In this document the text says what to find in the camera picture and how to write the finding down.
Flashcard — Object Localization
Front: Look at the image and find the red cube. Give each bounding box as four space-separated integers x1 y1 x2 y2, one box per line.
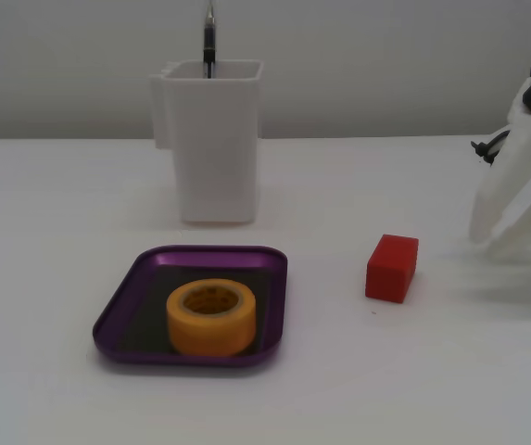
364 234 420 305

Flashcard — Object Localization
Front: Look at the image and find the white plastic pen holder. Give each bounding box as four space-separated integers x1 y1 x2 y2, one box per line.
148 58 265 226

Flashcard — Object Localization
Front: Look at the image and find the yellow tape roll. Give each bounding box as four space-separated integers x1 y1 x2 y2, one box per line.
166 277 257 357

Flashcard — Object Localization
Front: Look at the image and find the black ballpoint pen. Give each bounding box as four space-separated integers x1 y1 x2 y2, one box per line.
203 0 218 79

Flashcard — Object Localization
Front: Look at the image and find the purple metal tray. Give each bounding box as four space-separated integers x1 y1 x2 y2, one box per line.
91 244 288 370

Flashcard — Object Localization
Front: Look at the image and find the black cable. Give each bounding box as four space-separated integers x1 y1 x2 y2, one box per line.
471 131 512 166

